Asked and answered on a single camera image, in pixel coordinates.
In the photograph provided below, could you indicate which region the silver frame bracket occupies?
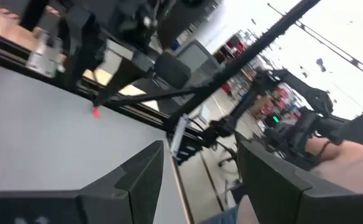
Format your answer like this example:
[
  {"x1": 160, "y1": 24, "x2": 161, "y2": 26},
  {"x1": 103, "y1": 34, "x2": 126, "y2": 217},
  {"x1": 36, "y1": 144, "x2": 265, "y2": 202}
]
[{"x1": 170, "y1": 113, "x2": 191, "y2": 158}]

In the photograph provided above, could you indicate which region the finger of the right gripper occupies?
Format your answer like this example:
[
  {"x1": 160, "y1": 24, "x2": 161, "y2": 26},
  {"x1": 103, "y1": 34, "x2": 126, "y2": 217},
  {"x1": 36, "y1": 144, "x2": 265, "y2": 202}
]
[
  {"x1": 92, "y1": 52, "x2": 193, "y2": 105},
  {"x1": 60, "y1": 12, "x2": 108, "y2": 91}
]

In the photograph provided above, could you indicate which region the person's forearm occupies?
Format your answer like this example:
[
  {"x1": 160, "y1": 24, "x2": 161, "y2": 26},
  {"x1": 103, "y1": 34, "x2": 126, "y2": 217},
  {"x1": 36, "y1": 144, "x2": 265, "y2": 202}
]
[{"x1": 304, "y1": 136, "x2": 363, "y2": 195}]

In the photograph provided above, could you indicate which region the person's leg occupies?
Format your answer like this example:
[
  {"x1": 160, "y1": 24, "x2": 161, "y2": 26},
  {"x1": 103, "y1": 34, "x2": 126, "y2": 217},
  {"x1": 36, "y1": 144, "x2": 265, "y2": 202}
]
[{"x1": 200, "y1": 203, "x2": 243, "y2": 224}]

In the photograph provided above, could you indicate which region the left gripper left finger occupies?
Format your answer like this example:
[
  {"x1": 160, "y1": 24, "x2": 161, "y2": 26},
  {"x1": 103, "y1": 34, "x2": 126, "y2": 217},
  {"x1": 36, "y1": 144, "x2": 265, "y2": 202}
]
[{"x1": 77, "y1": 140, "x2": 165, "y2": 224}]

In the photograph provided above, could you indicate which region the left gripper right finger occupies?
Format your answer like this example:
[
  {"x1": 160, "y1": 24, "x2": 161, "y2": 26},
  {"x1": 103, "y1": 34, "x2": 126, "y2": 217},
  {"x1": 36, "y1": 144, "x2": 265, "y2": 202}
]
[{"x1": 237, "y1": 141, "x2": 363, "y2": 224}]

